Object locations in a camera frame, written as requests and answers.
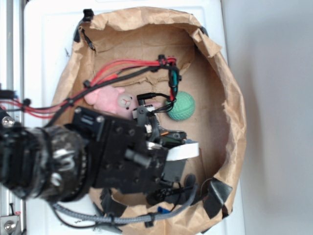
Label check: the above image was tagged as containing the black metal bracket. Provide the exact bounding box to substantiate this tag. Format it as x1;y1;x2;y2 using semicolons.
0;108;15;130

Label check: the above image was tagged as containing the aluminium frame rail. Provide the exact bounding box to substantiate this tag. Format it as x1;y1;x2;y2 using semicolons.
0;0;27;235

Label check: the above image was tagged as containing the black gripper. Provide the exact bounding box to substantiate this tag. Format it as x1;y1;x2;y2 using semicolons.
72;107;199;194

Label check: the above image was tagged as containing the brown paper lined bin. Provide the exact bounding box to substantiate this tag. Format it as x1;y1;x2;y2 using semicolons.
52;6;246;235

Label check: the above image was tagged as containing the red and black wire bundle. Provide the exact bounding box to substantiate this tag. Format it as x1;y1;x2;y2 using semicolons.
0;54;183;119

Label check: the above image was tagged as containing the grey braided cable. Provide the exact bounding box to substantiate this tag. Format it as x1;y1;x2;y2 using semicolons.
51;186;198;227

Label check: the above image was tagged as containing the pink plush bunny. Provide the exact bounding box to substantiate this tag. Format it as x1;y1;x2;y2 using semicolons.
84;86;162;118

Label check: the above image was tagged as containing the green dimpled ball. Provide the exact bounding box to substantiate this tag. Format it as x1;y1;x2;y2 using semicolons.
167;92;195;121

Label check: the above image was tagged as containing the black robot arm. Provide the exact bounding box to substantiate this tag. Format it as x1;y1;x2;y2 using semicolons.
0;107;199;203

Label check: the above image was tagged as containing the dark grey plush toy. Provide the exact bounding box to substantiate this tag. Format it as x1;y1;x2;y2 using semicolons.
146;174;196;206

